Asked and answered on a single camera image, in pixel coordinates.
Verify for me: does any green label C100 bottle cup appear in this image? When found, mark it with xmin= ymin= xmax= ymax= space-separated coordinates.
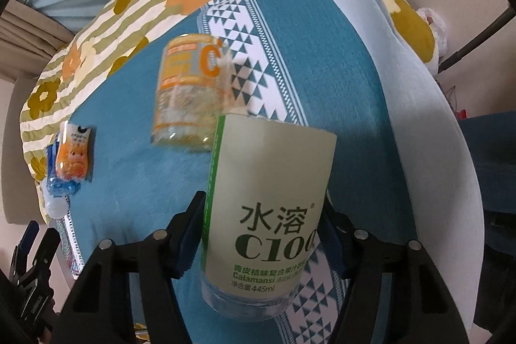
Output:
xmin=201 ymin=114 xmax=337 ymax=322

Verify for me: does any blue label bottle cup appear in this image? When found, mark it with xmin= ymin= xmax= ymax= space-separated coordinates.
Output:
xmin=46 ymin=141 xmax=80 ymax=197

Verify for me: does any small orange label bottle cup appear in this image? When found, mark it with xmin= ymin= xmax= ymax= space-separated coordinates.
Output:
xmin=56 ymin=121 xmax=91 ymax=182

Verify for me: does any orange label clear bottle cup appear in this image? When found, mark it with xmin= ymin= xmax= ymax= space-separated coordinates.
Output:
xmin=151 ymin=33 xmax=232 ymax=151

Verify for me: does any white tray with mandala mat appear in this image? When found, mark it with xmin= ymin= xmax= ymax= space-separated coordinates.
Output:
xmin=54 ymin=212 xmax=85 ymax=280

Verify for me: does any white cap small bottle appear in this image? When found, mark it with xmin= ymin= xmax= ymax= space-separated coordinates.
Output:
xmin=42 ymin=185 xmax=69 ymax=219

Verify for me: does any white plush toy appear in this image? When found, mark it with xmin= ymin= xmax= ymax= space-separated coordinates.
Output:
xmin=416 ymin=7 xmax=448 ymax=58

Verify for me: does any beige left curtain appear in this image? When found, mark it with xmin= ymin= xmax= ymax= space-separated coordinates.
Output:
xmin=0 ymin=0 xmax=74 ymax=83

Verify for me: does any floral striped bedspread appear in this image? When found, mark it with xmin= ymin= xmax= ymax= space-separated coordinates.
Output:
xmin=19 ymin=0 xmax=438 ymax=213

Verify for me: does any black curved cable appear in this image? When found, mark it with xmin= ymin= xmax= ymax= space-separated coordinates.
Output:
xmin=436 ymin=7 xmax=516 ymax=75

